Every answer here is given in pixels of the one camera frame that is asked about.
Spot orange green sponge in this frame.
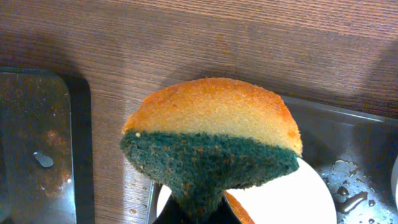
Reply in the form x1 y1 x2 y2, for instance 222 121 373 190
120 78 303 223

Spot white plate with ketchup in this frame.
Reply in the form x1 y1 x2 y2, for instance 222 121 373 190
155 157 338 224

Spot small black tray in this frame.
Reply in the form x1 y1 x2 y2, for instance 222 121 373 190
1 67 95 223

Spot large brown tray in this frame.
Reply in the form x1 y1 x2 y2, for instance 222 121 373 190
146 95 398 224

